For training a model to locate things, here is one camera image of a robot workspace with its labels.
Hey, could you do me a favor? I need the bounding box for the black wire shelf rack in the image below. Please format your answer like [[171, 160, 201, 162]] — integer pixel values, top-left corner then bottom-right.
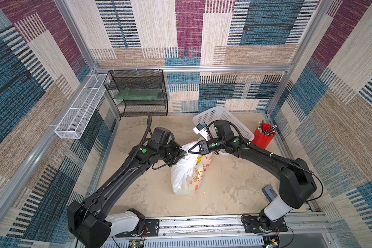
[[104, 69, 168, 117]]

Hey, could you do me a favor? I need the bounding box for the red pen cup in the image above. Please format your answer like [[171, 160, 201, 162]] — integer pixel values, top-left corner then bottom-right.
[[252, 129, 276, 149]]

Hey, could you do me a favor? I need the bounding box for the white wire mesh basket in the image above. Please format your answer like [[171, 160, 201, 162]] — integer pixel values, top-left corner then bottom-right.
[[55, 74, 106, 139]]

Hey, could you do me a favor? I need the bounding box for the white perforated plastic basket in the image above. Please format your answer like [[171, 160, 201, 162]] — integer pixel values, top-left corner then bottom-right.
[[192, 106, 255, 141]]

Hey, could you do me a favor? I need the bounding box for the green board on shelf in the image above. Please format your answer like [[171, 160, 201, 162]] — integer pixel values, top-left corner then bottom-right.
[[114, 90, 160, 100]]

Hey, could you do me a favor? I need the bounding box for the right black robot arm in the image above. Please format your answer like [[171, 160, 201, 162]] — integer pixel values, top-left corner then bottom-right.
[[188, 120, 317, 233]]

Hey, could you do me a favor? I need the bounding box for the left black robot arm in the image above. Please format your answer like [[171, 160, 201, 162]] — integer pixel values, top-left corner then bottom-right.
[[67, 116, 186, 248]]

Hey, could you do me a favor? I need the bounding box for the white plastic bag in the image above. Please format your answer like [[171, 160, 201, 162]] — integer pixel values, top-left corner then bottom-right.
[[170, 142, 213, 195]]

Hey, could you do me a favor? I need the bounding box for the blue grey small device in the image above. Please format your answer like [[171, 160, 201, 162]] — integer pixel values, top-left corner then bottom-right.
[[262, 185, 278, 202]]

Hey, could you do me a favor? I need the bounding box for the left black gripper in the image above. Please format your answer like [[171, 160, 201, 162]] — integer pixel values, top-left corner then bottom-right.
[[158, 140, 188, 167]]

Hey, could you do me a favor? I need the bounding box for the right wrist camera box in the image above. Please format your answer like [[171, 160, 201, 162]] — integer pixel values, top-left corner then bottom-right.
[[193, 124, 211, 141]]

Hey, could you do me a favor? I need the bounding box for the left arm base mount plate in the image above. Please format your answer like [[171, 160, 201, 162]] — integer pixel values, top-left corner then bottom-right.
[[115, 219, 160, 238]]

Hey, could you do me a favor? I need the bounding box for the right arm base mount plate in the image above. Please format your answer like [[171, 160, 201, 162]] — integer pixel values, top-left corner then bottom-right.
[[240, 214, 288, 235]]

